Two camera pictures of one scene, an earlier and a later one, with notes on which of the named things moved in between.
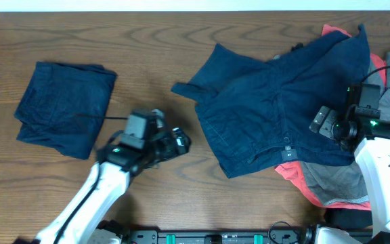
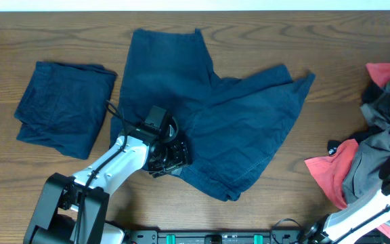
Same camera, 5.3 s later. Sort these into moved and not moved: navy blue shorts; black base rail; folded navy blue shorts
Moved: navy blue shorts
Not moved: folded navy blue shorts; black base rail
